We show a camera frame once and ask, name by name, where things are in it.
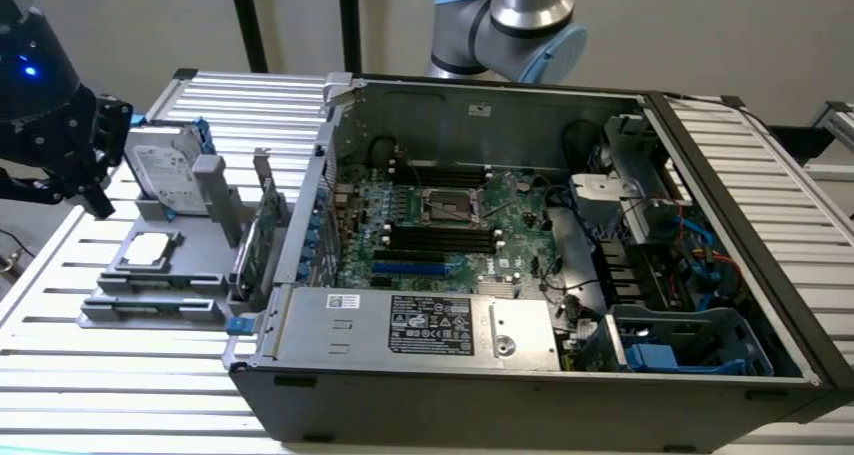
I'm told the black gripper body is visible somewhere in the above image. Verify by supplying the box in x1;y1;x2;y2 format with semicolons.
0;5;102;184

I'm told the black expansion slot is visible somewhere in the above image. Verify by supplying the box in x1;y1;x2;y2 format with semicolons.
371;248;447;265

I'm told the blue expansion slot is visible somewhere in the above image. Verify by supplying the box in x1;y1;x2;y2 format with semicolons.
370;260;450;277

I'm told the silver hard disk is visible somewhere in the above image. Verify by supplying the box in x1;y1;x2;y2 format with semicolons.
126;127;206;211

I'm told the silver CPU chip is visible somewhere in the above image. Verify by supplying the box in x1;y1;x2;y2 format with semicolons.
126;234;179;267

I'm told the grey parts rack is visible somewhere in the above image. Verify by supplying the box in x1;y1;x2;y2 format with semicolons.
76;155;295;332

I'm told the blue disk caddy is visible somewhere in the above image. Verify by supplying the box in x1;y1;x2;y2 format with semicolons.
131;116;216;157

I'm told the green graphics card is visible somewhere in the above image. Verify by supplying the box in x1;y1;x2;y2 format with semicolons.
230;147;286;297

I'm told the black pole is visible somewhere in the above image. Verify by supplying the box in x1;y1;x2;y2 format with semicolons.
224;0;270;74
335;0;365;75

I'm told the silver power supply unit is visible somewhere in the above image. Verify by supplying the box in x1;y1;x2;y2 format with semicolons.
277;287;562;374

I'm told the green motherboard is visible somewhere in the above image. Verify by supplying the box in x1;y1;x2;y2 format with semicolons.
326;167;570;307

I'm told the black open PC case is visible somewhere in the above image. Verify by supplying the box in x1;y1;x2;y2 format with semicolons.
223;72;854;450

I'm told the metal disk bay cage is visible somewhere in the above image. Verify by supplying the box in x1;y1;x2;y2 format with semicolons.
586;113;697;242

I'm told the blue plastic disk bay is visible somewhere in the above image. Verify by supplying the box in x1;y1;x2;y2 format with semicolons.
602;302;781;377

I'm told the thin black cable with ring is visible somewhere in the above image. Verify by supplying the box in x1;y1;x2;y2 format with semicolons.
0;228;36;277

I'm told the grey corner bracket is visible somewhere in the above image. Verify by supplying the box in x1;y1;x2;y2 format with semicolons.
323;72;355;107

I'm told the black power cable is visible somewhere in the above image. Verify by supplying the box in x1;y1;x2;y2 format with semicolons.
369;134;403;177

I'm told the CPU socket with metal frame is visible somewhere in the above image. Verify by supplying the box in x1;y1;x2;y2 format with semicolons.
405;186;490;227

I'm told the thin black wire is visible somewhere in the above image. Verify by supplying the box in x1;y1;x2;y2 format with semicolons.
537;257;603;297

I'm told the black looped cable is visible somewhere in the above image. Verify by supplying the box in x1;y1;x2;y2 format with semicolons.
558;118;603;172

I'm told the grey air duct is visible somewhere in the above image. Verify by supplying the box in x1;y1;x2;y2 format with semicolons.
545;206;610;317

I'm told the blue data wire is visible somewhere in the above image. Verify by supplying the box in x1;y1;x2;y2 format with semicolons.
672;213;721;297

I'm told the red wire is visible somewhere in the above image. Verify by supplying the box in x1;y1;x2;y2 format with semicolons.
672;218;745;307

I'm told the black table cable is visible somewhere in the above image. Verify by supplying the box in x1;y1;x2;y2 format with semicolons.
664;91;780;139

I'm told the aluminium frame profile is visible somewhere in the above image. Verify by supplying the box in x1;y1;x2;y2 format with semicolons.
800;99;854;179

